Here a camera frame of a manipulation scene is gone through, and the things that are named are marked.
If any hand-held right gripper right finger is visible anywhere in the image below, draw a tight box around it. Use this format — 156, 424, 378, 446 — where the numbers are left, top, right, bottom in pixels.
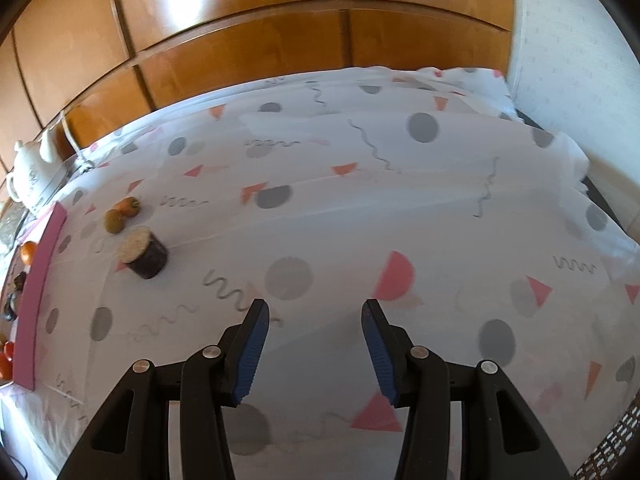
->
361, 299, 573, 480

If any red tomato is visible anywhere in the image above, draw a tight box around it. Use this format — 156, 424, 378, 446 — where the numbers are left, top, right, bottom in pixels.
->
0, 340, 16, 382

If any white cable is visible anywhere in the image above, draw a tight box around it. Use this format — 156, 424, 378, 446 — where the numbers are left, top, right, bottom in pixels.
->
59, 112, 96, 170

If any perforated dark chair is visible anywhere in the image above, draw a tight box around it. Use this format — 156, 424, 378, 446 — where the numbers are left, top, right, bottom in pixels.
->
572, 400, 640, 480

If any cut dark eggplant piece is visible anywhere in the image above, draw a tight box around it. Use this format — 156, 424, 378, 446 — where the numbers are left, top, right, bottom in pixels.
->
118, 226, 169, 280

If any wooden wardrobe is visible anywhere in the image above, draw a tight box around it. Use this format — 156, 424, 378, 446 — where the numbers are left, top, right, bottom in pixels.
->
0, 0, 516, 176

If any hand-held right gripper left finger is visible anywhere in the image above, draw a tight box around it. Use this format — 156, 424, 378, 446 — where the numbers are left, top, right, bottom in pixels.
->
57, 298, 271, 480

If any white printed tablecloth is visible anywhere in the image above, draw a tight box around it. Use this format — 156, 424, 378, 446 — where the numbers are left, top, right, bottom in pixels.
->
0, 66, 640, 480

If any white teapot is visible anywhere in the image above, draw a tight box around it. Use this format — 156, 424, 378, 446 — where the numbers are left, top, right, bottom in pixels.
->
7, 129, 67, 215

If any pink tray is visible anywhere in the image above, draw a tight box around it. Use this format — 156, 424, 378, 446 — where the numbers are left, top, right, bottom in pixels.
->
0, 203, 67, 392

